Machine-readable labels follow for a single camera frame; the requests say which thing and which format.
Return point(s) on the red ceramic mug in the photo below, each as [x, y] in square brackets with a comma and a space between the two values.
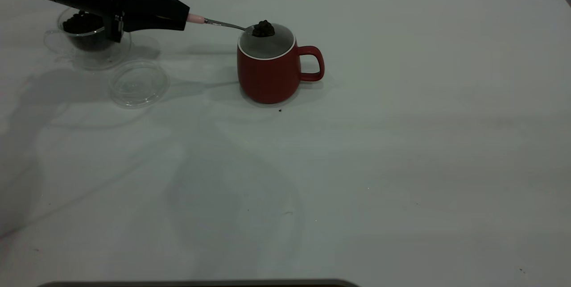
[267, 79]

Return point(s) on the clear double-wall glass cup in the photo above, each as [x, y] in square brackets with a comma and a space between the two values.
[89, 60]

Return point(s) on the coffee beans pile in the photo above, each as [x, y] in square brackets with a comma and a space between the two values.
[82, 23]

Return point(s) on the spoonful of coffee beans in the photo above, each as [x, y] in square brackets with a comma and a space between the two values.
[263, 29]

